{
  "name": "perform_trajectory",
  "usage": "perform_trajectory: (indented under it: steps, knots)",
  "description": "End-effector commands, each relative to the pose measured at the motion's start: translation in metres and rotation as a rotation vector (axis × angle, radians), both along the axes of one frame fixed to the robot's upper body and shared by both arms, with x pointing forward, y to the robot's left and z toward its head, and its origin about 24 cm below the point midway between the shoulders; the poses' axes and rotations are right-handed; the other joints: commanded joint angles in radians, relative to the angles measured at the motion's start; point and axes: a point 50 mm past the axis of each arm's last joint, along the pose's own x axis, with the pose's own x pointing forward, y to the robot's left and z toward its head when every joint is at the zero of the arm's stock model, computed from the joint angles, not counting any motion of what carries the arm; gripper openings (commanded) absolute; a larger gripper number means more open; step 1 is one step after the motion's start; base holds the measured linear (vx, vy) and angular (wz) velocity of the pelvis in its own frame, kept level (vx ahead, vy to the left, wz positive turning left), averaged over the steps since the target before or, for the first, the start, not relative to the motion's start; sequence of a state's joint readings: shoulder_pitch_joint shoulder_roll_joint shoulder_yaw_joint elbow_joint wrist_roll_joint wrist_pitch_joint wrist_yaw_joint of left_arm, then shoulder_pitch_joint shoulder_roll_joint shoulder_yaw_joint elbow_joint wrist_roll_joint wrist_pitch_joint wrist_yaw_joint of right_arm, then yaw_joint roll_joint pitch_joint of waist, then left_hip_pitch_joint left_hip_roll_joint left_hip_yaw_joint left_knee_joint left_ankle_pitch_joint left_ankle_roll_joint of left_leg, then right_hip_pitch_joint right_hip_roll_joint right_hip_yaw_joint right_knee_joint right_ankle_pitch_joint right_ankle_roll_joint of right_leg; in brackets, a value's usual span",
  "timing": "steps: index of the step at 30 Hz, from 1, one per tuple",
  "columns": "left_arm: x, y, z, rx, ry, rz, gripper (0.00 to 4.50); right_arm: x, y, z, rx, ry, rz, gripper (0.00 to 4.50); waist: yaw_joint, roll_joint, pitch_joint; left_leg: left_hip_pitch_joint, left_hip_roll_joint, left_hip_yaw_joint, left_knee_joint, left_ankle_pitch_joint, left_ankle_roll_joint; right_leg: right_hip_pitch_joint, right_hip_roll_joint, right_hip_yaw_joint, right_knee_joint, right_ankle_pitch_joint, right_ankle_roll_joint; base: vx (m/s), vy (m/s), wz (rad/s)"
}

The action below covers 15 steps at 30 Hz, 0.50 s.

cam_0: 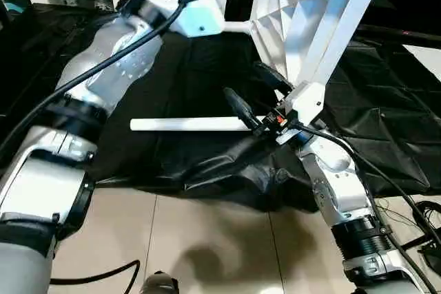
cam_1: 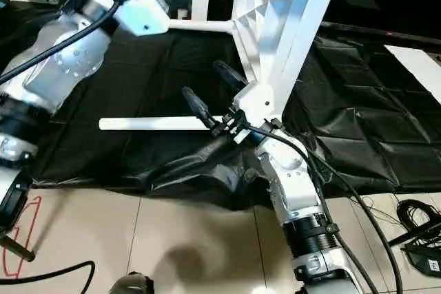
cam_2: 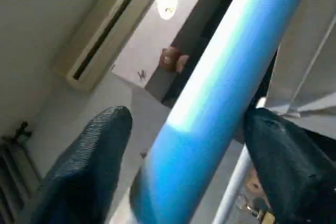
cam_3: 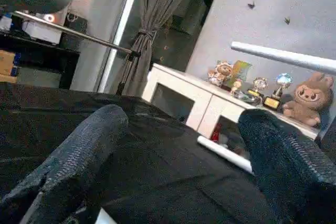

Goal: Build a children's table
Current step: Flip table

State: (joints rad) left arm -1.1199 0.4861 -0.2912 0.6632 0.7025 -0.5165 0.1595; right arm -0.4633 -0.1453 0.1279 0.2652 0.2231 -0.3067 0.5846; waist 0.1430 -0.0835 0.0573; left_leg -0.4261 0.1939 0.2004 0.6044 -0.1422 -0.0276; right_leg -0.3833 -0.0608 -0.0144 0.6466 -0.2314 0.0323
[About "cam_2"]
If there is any grey slatted blind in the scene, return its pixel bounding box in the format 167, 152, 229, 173
0, 120, 41, 224

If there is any brown ceiling fixture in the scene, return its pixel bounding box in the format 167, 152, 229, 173
159, 46, 190, 73

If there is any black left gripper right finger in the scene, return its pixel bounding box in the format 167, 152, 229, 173
244, 107, 336, 224

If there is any beige air conditioner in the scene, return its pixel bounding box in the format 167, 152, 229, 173
51, 0, 163, 93

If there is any white plastic table leg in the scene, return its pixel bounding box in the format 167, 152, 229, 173
128, 0, 317, 224
212, 144, 250, 224

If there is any round ceiling lamp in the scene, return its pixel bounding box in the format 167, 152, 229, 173
156, 0, 180, 22

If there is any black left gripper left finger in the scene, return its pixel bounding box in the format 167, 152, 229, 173
30, 105, 133, 224

